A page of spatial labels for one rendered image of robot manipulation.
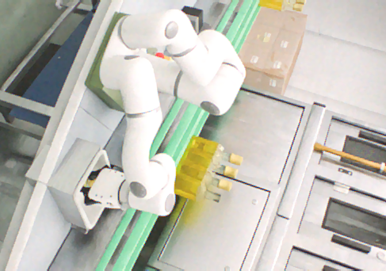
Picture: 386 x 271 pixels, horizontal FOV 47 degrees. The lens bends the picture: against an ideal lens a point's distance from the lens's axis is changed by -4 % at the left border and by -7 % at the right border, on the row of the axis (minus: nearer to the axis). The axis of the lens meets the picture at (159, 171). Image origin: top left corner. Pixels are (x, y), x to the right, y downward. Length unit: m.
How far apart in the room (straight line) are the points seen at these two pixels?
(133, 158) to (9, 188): 0.94
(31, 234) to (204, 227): 0.66
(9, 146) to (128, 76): 1.08
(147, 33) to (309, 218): 1.01
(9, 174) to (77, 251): 0.61
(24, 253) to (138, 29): 0.67
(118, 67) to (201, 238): 0.79
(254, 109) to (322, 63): 4.66
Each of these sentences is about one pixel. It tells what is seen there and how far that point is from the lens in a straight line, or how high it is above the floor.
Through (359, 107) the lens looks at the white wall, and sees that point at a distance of 6.25.
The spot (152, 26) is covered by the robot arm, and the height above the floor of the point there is 0.96.
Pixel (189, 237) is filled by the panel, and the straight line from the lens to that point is 1.65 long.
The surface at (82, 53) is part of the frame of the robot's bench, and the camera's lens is 1.40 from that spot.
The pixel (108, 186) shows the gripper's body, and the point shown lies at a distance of 1.26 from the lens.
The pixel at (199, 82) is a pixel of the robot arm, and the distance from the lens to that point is 1.22.
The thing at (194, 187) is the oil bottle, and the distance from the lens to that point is 1.57.
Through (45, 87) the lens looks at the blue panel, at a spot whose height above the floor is 0.40.
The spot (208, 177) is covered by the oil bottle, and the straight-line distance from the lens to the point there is 1.59.
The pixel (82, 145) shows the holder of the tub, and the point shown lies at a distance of 1.33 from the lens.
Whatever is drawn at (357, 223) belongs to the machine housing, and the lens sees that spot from 1.83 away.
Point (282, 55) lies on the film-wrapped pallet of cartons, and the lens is 5.52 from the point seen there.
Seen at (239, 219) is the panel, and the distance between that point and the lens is 1.69.
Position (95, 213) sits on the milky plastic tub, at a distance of 1.44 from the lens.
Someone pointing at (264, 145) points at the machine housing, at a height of 1.20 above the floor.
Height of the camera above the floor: 1.35
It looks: 16 degrees down
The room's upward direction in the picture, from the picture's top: 109 degrees clockwise
